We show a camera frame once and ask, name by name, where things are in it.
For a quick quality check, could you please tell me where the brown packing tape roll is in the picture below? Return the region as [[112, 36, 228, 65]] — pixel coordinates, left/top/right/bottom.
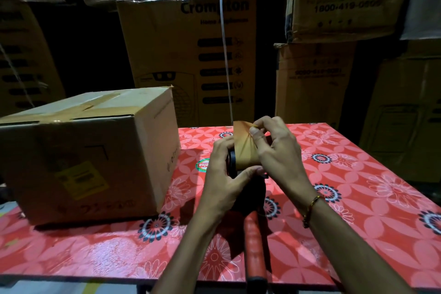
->
[[232, 119, 265, 171]]

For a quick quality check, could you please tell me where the person's left forearm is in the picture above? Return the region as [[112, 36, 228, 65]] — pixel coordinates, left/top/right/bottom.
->
[[152, 202, 242, 294]]

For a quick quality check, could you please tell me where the taped brown cardboard box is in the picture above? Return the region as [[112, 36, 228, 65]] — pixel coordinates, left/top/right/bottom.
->
[[0, 85, 182, 226]]

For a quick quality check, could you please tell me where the person's right hand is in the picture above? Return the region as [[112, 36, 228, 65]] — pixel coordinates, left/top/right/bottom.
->
[[248, 116, 323, 210]]

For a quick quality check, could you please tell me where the yellow box label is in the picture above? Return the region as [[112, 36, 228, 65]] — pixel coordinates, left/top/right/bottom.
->
[[54, 161, 110, 200]]

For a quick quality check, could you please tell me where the red-handled black tape dispenser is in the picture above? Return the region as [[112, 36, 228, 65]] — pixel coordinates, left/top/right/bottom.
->
[[226, 132, 270, 294]]

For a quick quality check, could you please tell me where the person's right forearm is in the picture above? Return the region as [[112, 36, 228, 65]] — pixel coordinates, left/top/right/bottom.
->
[[303, 195, 419, 294]]

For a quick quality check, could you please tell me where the white plastic strap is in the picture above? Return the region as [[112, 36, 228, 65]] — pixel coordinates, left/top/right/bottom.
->
[[220, 0, 234, 123]]

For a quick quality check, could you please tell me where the stack of printed cardboard cartons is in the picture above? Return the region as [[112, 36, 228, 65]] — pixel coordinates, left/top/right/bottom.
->
[[0, 0, 441, 183]]

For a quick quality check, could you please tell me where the red floral table cover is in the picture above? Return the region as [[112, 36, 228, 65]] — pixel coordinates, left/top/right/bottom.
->
[[0, 122, 441, 288]]

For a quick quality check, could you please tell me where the person's left hand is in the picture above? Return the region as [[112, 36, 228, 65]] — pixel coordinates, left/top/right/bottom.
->
[[198, 136, 264, 222]]

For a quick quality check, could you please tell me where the beaded bracelet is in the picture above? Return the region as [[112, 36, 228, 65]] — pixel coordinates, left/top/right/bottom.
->
[[302, 194, 324, 229]]

